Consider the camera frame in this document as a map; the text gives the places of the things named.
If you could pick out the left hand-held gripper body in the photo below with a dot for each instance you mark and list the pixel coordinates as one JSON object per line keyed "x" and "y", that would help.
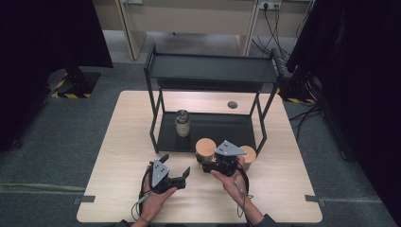
{"x": 159, "y": 175}

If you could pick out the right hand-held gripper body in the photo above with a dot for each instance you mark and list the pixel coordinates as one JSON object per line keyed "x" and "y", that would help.
{"x": 228, "y": 148}

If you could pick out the glass jar with wooden lid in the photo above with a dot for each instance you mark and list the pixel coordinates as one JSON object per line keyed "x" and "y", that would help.
{"x": 205, "y": 147}
{"x": 250, "y": 156}

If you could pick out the black metal two-tier rack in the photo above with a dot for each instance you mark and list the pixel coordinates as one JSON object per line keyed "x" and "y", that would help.
{"x": 220, "y": 129}

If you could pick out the glass jar with metal lid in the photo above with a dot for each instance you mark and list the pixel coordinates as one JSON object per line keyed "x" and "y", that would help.
{"x": 182, "y": 124}

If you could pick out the person's right hand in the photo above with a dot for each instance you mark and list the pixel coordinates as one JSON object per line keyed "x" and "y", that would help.
{"x": 231, "y": 183}

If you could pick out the person's left hand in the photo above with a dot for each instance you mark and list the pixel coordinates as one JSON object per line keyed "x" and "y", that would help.
{"x": 153, "y": 203}

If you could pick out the grey floor tape piece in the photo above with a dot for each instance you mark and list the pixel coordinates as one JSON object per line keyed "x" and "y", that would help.
{"x": 313, "y": 199}
{"x": 84, "y": 199}

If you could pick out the striped black stand base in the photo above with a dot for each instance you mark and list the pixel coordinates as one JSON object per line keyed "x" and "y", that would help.
{"x": 75, "y": 83}
{"x": 299, "y": 91}

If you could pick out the white power strip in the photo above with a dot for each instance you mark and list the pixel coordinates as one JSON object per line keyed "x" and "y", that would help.
{"x": 270, "y": 3}

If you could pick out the black curtain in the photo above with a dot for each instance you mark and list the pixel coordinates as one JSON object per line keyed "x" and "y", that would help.
{"x": 38, "y": 63}
{"x": 362, "y": 78}

